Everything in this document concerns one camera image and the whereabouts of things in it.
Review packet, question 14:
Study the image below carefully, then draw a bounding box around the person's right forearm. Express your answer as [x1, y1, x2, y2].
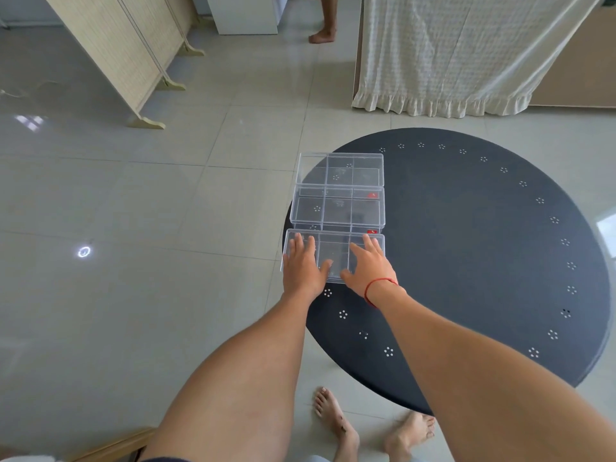
[372, 283, 616, 462]

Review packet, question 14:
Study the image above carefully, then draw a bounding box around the person's right foot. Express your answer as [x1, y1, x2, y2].
[383, 411, 437, 462]

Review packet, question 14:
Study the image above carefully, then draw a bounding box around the white cabinet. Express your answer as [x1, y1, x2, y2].
[205, 0, 290, 36]

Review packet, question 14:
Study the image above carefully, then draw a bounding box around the wooden chair frame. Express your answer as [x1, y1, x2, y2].
[67, 427, 158, 462]

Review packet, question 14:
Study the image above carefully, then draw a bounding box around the white ruffled cloth cover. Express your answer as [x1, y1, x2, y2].
[352, 0, 605, 119]

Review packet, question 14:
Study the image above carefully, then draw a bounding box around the light wooden furniture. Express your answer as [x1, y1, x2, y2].
[529, 4, 616, 109]

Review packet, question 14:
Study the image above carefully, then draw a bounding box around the person's left foot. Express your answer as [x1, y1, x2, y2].
[313, 387, 361, 462]

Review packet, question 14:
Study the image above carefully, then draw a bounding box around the red string bracelet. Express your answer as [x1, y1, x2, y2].
[364, 278, 399, 309]

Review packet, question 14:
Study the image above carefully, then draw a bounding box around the beige folding screen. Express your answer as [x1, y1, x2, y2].
[42, 0, 207, 130]

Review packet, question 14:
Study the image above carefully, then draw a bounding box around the person's right hand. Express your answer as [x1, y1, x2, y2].
[340, 234, 399, 299]

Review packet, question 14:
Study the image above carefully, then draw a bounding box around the person's left forearm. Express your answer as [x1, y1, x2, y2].
[139, 291, 310, 462]

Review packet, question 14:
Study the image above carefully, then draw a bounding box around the person's left hand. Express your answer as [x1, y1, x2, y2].
[282, 233, 334, 301]

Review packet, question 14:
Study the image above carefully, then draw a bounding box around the person's foot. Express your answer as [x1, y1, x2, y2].
[313, 387, 361, 462]
[383, 411, 437, 462]

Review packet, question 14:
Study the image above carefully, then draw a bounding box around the clear plastic compartment box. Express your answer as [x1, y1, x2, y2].
[295, 152, 385, 188]
[290, 185, 387, 234]
[280, 229, 387, 285]

